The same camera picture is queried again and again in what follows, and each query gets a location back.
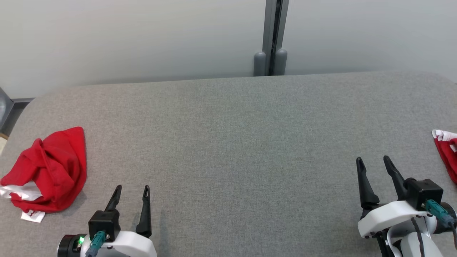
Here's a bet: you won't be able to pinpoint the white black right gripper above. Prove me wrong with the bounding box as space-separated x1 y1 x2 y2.
356 155 457 257

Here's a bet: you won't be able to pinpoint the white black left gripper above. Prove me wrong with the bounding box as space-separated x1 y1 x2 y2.
57 185 157 257

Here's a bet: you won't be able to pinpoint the red shorts with white stripe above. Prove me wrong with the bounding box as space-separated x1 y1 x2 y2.
432 129 457 184

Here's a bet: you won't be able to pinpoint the red shirt with white sleeves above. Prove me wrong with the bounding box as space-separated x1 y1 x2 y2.
0 127 87 223

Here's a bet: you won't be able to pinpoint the left cable with teal plug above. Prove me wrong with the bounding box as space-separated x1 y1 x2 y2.
85 231 107 257

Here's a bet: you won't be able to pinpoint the cable with teal plug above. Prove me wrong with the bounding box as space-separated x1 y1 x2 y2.
425 199 457 250
85 231 107 257

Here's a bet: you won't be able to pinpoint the right cable with teal plug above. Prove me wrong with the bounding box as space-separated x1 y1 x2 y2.
425 199 457 250

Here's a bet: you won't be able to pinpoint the grey cylindrical post foot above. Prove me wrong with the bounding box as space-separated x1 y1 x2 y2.
274 49 288 76
253 52 267 77

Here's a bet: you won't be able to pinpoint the grey metal frame leg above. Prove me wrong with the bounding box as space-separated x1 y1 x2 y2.
0 87 15 134

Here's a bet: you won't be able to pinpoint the grey metal partition post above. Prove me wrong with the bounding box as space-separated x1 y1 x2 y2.
262 0 290 76

